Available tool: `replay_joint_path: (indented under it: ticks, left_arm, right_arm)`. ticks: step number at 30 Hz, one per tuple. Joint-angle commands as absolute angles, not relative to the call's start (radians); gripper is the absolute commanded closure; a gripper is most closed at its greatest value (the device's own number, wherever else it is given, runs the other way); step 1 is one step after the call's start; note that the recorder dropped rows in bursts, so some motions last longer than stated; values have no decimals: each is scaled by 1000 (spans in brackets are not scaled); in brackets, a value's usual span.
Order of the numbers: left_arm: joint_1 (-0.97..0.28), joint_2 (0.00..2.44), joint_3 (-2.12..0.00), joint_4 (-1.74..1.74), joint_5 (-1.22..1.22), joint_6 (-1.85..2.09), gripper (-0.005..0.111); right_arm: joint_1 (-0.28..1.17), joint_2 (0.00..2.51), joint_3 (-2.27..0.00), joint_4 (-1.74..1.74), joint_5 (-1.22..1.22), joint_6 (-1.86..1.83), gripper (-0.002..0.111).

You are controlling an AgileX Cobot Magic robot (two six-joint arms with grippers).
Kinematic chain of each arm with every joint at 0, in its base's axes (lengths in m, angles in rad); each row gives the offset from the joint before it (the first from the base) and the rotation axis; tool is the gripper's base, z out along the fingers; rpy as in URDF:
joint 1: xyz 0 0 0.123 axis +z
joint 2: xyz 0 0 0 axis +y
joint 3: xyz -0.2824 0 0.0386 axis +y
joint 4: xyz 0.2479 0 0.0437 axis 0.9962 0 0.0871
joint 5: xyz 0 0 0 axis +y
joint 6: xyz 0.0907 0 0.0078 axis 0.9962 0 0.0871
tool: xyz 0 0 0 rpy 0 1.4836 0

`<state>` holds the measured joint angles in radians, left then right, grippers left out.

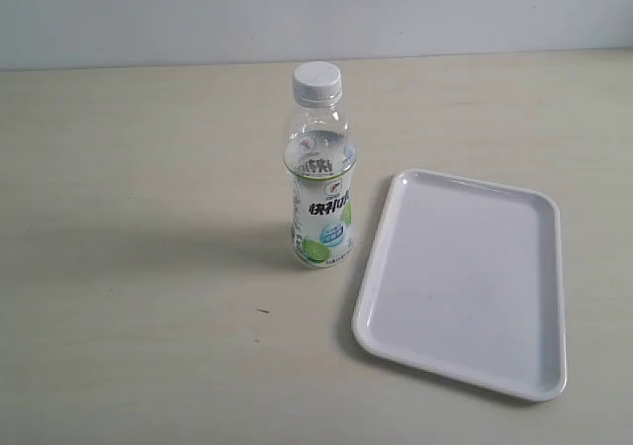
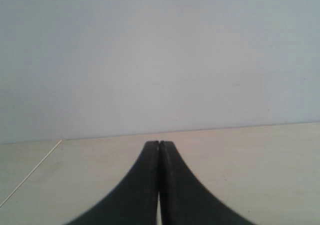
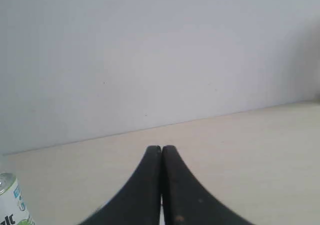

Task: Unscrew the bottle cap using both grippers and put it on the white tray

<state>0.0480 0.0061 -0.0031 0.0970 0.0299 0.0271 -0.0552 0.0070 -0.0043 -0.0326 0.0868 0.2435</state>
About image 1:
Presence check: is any clear plastic drink bottle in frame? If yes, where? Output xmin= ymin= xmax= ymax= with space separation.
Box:
xmin=283 ymin=96 xmax=357 ymax=268

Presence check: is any white bottle cap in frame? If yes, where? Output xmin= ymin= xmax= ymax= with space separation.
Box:
xmin=293 ymin=61 xmax=342 ymax=101

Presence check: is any white plastic tray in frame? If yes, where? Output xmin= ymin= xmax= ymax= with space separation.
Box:
xmin=351 ymin=169 xmax=568 ymax=402

